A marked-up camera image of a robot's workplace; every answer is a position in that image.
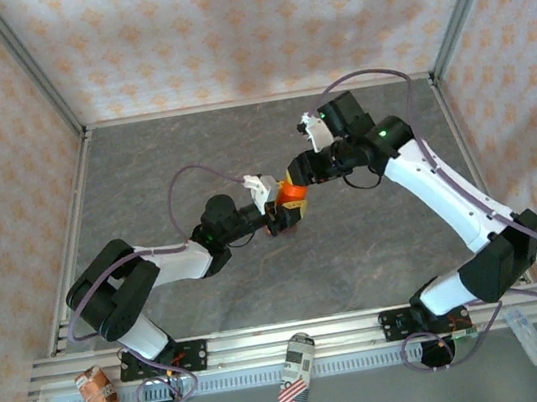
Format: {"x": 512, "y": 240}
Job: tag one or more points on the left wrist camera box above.
{"x": 263, "y": 191}

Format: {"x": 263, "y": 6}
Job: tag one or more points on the orange pill bottle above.
{"x": 293, "y": 191}

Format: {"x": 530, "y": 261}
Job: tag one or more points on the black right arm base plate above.
{"x": 393, "y": 324}

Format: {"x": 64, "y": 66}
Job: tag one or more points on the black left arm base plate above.
{"x": 193, "y": 354}

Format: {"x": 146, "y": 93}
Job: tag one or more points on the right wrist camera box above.
{"x": 316, "y": 130}

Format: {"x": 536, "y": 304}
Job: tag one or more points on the clear plastic package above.
{"x": 528, "y": 334}

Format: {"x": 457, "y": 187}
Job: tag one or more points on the aluminium side rail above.
{"x": 79, "y": 189}
{"x": 455, "y": 132}

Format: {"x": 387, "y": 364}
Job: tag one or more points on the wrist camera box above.
{"x": 263, "y": 191}
{"x": 316, "y": 130}

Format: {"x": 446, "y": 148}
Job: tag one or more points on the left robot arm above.
{"x": 111, "y": 300}

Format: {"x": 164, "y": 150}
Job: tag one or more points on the wide aluminium frame rail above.
{"x": 250, "y": 350}

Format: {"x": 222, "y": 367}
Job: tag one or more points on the thin aluminium frame rail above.
{"x": 234, "y": 104}

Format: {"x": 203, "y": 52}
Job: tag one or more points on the flag print can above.
{"x": 295, "y": 364}

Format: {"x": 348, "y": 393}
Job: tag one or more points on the small green circuit board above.
{"x": 465, "y": 332}

